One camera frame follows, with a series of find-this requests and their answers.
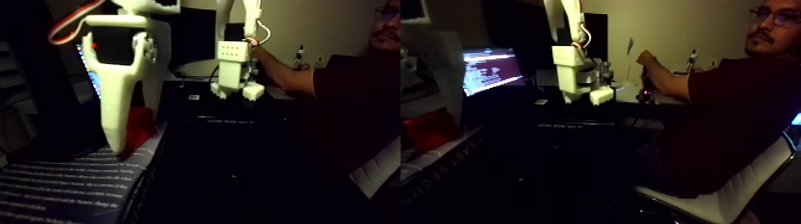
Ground red cube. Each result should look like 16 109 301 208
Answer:
125 106 158 154

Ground dark leader arm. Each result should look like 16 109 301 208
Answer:
637 66 656 105

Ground person's left hand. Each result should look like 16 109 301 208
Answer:
636 50 658 71

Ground open laptop lit screen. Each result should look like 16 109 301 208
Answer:
75 42 103 99

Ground black computer monitor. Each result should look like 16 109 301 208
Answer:
167 6 217 67

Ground large black stand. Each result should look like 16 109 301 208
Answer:
0 0 119 165

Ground black book white lettering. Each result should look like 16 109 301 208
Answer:
0 122 170 224

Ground person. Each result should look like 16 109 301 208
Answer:
637 0 801 200

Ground white office chair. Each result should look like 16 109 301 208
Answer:
632 131 797 224

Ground orange white servo cable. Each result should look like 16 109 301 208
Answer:
48 0 108 46

